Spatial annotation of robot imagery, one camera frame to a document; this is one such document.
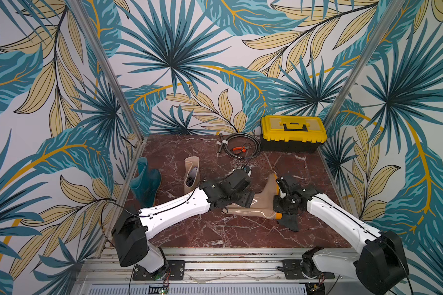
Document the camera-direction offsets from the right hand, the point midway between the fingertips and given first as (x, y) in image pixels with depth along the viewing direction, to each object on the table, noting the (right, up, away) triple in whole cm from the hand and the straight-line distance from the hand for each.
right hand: (275, 207), depth 84 cm
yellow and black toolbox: (+13, +36, +19) cm, 43 cm away
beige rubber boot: (-5, 0, +5) cm, 7 cm away
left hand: (-15, +7, -7) cm, 18 cm away
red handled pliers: (-13, +28, +30) cm, 43 cm away
